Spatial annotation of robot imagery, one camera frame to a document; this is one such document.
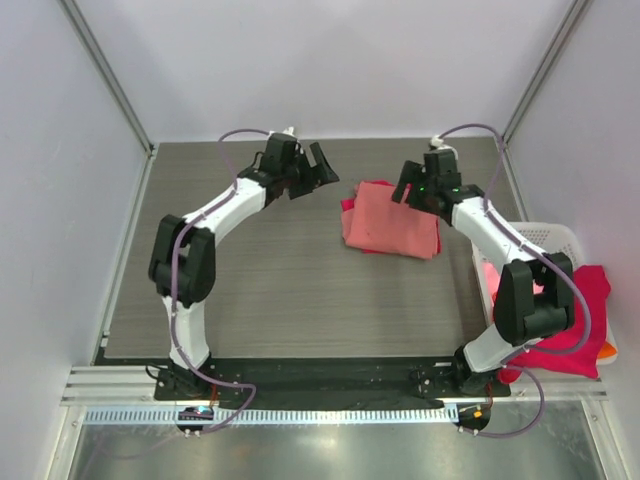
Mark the light pink shirt in basket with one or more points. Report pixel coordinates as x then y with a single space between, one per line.
492 277

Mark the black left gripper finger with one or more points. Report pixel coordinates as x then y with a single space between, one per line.
300 189
322 173

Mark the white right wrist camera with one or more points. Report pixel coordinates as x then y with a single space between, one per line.
436 143

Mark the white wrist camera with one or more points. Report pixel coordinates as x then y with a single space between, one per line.
436 143
287 132

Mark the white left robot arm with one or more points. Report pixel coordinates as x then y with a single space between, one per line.
183 260

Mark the salmon pink t-shirt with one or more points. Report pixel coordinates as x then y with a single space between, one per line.
390 225

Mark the right aluminium frame post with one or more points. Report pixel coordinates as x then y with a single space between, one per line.
560 39

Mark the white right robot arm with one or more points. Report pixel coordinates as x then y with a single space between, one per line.
535 298

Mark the aluminium frame post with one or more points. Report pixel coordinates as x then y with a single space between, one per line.
560 39
98 58

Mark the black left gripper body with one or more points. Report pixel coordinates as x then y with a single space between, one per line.
299 171

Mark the orange shirt in basket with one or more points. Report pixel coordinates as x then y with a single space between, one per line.
607 354

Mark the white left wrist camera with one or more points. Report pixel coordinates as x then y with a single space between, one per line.
287 132

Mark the white plastic laundry basket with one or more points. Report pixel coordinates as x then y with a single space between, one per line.
595 287

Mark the white slotted cable duct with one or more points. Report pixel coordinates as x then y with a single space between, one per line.
206 416

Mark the left aluminium frame post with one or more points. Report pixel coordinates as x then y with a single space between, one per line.
98 58

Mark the folded magenta t-shirt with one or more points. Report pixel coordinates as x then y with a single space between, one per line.
439 245

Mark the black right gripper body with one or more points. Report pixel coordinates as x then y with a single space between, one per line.
420 196

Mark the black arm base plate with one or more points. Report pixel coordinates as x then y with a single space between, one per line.
338 384

